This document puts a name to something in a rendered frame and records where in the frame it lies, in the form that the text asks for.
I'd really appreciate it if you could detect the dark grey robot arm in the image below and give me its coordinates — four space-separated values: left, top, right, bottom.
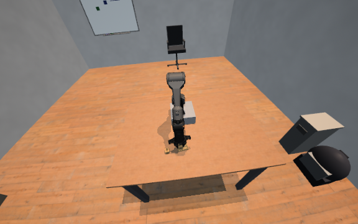
167 72 185 139

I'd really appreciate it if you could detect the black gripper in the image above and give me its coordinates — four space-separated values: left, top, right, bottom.
168 135 191 148

